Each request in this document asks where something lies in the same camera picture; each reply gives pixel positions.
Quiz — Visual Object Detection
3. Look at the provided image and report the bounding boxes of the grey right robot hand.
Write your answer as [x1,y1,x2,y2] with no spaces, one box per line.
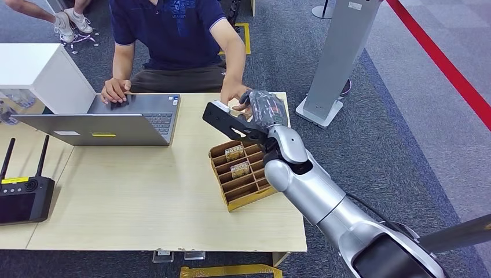
[238,90,289,129]

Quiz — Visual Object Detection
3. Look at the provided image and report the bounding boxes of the person's left hand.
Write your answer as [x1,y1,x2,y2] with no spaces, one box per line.
[220,81,252,116]

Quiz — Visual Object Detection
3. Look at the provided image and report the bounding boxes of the person's right hand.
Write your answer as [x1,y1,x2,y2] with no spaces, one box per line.
[101,78,133,105]

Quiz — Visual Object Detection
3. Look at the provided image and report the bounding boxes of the hotel key card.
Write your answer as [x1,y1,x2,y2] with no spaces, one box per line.
[230,162,251,179]
[224,144,246,162]

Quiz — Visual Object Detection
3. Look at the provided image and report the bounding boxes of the brown wooden card organizer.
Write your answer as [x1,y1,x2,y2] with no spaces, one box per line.
[208,140,280,213]

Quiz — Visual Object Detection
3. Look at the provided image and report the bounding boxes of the person with white shoes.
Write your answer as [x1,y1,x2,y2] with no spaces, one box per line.
[3,0,95,43]

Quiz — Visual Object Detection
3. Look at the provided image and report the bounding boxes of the grey open laptop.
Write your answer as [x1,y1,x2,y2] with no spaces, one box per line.
[11,93,181,147]

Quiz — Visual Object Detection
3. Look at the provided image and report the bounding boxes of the white cabinet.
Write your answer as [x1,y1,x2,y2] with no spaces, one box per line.
[0,43,97,115]

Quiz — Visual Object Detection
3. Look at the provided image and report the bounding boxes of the grey kiosk stand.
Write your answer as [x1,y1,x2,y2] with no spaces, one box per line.
[295,0,384,129]

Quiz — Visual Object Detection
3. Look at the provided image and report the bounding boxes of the black controller with antennas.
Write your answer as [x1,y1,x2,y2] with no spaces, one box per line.
[0,135,56,226]

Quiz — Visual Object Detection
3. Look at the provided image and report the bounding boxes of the crinkled yellow floor tape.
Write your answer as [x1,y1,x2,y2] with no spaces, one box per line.
[179,264,284,278]

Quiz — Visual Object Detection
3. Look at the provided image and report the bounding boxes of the red barrier tape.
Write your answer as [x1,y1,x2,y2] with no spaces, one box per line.
[385,0,491,132]

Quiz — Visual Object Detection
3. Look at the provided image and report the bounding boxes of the dark grey metal bar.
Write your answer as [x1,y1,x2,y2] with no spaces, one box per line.
[418,213,491,254]

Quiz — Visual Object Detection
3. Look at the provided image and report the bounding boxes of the black machine frame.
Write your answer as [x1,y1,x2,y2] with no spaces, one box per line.
[220,0,243,28]

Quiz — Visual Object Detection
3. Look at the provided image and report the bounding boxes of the stanchion post with round base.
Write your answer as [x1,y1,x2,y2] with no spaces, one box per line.
[311,0,335,20]

